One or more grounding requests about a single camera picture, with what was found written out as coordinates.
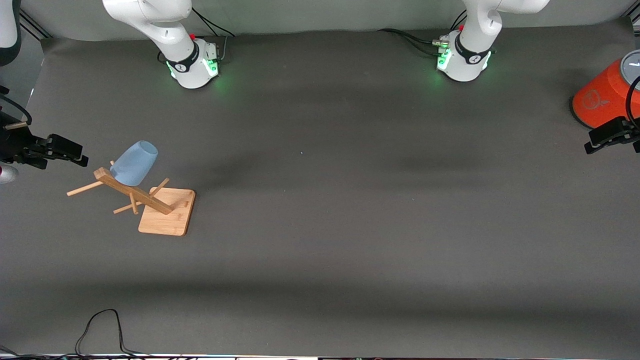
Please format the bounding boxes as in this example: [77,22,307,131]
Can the light blue plastic cup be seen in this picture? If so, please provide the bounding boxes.
[109,140,159,187]

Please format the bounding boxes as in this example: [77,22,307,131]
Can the orange cylindrical can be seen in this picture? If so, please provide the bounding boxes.
[572,49,640,132]

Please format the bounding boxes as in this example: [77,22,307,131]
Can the wooden mug rack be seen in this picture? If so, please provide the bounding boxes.
[66,160,197,237]

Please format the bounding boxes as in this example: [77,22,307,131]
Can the black looped cable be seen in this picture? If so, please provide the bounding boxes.
[74,308,151,359]

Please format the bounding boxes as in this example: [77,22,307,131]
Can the black right arm base cables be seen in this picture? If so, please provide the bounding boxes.
[191,7,236,64]

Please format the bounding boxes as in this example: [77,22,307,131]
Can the black arm base cables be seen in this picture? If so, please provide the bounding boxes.
[376,10,469,59]
[191,7,236,64]

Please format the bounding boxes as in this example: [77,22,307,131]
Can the black left arm base cables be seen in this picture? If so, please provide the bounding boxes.
[376,10,469,59]

